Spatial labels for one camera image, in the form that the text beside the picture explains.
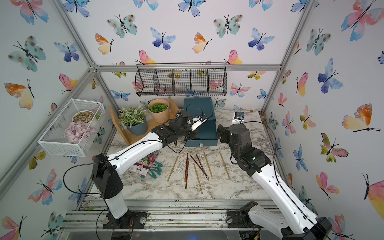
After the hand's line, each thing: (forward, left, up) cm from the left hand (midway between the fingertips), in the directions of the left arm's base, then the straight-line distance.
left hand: (199, 123), depth 80 cm
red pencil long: (-14, +8, -26) cm, 31 cm away
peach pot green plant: (+18, +25, -7) cm, 31 cm away
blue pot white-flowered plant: (+7, +37, -4) cm, 38 cm away
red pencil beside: (-16, +7, -26) cm, 32 cm away
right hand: (-7, -14, +7) cm, 17 cm away
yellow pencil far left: (-13, +16, -26) cm, 33 cm away
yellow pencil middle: (-11, -5, -27) cm, 30 cm away
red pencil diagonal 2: (-11, -1, -27) cm, 29 cm away
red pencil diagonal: (-13, 0, -26) cm, 29 cm away
